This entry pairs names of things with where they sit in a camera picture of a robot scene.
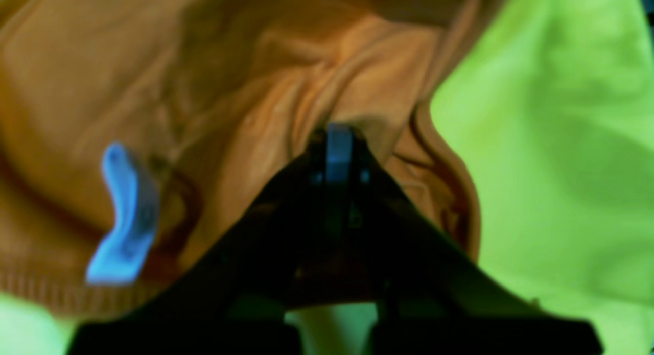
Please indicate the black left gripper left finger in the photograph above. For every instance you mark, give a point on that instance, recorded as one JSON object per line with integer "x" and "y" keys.
{"x": 233, "y": 301}

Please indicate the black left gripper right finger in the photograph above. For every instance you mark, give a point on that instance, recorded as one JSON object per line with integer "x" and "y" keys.
{"x": 430, "y": 297}

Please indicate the terracotta orange T-shirt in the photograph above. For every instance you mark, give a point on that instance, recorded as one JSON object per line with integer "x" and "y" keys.
{"x": 213, "y": 97}

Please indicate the pale yellow table cloth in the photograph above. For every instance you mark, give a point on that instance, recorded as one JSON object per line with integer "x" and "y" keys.
{"x": 551, "y": 113}

